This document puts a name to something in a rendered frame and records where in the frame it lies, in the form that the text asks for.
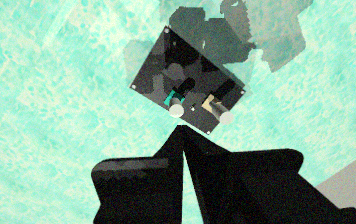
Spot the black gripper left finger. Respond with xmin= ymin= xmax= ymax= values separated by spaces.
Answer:
xmin=91 ymin=125 xmax=184 ymax=221

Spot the grey circuit board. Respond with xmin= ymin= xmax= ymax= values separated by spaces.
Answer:
xmin=129 ymin=25 xmax=246 ymax=135

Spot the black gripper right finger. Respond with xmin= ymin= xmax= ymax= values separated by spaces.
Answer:
xmin=182 ymin=125 xmax=304 ymax=224

